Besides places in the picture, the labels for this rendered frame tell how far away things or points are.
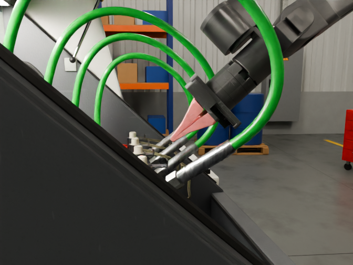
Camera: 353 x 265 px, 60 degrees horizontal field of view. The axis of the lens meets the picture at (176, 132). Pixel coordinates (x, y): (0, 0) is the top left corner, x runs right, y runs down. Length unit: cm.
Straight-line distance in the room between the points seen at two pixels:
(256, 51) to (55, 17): 54
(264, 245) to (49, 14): 71
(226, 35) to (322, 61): 755
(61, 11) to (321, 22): 59
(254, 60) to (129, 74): 534
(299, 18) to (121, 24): 531
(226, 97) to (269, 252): 31
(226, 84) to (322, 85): 757
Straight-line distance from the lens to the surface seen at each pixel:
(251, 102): 535
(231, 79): 46
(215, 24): 48
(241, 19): 49
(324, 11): 54
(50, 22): 85
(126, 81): 577
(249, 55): 47
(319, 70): 792
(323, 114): 803
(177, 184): 39
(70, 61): 79
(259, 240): 66
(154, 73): 575
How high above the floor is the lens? 126
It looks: 10 degrees down
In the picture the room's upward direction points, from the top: straight up
